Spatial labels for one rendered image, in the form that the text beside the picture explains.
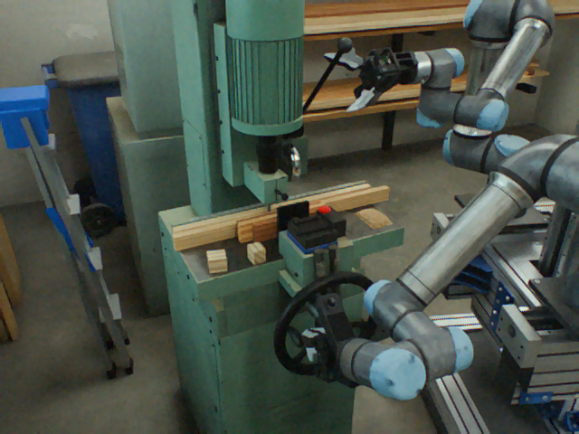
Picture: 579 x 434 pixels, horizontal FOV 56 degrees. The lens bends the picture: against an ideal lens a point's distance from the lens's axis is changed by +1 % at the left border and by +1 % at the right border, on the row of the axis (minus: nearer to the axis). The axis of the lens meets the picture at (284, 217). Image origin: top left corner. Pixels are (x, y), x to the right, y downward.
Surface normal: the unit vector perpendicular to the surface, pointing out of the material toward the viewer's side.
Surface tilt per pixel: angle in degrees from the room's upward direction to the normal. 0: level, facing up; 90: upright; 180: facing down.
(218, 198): 90
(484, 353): 0
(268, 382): 90
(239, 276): 90
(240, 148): 90
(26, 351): 0
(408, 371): 60
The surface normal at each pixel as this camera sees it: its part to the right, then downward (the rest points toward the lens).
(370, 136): 0.37, 0.45
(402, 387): 0.40, -0.05
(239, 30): -0.62, 0.39
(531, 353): 0.11, 0.48
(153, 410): 0.00, -0.87
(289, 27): 0.61, 0.39
